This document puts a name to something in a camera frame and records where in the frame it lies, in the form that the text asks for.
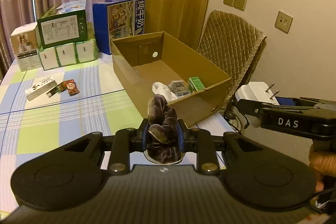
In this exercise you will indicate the left tissue pack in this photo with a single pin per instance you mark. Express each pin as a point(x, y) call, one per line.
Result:
point(49, 59)

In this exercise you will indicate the white power adapter plug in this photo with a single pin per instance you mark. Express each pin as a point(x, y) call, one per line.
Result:
point(254, 91)

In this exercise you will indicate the person's right hand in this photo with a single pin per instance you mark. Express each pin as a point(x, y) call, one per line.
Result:
point(324, 164)

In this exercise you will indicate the large green white box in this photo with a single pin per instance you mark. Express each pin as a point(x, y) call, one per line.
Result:
point(64, 23)

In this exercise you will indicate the tissue pack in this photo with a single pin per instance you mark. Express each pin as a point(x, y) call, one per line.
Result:
point(66, 54)
point(86, 51)
point(49, 59)

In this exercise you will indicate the middle tissue pack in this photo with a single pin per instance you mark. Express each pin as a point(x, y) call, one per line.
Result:
point(66, 54)

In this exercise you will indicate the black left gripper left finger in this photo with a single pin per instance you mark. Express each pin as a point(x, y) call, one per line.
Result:
point(125, 142)

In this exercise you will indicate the beige wall sockets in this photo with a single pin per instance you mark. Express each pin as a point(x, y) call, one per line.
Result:
point(237, 4)

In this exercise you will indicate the green medicine box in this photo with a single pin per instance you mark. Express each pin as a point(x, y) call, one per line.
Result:
point(195, 85)

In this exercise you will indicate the single wall socket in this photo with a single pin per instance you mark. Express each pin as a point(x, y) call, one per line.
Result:
point(283, 22)

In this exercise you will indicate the white beige product box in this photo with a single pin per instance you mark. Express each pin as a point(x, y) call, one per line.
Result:
point(26, 41)

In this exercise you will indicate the blue milk carton box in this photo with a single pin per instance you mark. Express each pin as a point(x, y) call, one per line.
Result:
point(114, 19)

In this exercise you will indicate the white long ointment box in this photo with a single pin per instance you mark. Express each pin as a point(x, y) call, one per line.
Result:
point(39, 88)

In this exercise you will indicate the right tissue pack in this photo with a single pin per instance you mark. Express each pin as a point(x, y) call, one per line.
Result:
point(86, 51)

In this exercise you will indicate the brown cardboard box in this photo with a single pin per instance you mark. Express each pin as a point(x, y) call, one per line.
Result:
point(140, 61)

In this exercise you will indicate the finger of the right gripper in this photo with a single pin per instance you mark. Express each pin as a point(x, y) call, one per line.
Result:
point(255, 108)
point(305, 102)

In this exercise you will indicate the small green snack packet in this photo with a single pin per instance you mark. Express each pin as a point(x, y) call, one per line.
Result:
point(58, 89)

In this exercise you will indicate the silver foil sachet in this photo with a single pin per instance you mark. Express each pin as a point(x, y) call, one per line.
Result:
point(178, 88)

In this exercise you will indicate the white towel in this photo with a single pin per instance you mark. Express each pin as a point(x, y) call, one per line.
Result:
point(164, 90)

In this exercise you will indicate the red snack packet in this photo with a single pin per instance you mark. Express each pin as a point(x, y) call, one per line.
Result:
point(71, 87)

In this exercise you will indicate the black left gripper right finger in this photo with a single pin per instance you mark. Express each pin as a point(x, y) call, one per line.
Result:
point(199, 142)

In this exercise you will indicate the dark velvet scrunchie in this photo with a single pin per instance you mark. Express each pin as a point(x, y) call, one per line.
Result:
point(162, 144)

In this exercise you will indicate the quilted brown chair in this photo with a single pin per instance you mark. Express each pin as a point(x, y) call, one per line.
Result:
point(234, 45)

